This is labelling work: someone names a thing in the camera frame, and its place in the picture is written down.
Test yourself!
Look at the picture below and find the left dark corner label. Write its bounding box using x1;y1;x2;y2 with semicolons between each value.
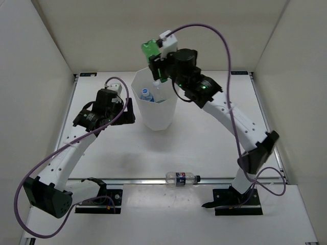
79;72;97;77

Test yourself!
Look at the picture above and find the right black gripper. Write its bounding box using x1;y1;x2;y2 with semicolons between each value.
152;49;189;90

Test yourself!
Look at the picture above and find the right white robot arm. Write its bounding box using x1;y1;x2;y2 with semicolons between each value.
148;48;279;204

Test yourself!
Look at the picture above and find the right dark corner label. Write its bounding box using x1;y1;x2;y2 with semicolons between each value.
231;70;248;76

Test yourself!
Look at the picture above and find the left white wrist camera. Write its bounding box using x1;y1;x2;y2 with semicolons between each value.
105;83;123;96

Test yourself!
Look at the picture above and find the white octagonal plastic bin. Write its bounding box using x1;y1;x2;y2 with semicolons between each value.
131;68;179;131

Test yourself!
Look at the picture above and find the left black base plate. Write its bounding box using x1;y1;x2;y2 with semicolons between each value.
75;185;123;214

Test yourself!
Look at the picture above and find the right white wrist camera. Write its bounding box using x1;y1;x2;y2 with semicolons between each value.
159;30;178;60

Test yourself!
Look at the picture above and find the aluminium table rail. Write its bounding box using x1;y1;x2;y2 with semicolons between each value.
68;178;238;185

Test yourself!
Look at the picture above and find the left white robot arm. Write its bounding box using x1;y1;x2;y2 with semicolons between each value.
23;83;135;218

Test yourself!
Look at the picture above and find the green plastic bottle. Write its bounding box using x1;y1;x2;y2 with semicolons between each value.
141;39;167;83

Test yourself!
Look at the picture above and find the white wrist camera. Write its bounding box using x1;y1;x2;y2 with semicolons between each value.
159;30;178;60
105;83;123;96

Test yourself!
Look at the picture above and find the blue label clear bottle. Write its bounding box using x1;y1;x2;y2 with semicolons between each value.
140;88;154;102

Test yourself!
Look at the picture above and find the Pepsi label clear bottle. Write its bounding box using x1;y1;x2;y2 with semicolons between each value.
165;172;201;187

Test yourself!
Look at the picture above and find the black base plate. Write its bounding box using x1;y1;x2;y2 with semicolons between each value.
75;185;123;214
202;188;263;216

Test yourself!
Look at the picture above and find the dark corner label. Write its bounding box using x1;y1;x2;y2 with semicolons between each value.
231;70;248;76
79;72;97;77

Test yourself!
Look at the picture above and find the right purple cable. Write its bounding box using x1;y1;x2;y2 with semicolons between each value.
170;23;287;197

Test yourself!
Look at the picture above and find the green label clear bottle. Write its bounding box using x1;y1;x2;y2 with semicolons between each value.
153;81;166;103

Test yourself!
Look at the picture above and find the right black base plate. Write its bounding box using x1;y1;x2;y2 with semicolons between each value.
202;188;263;216

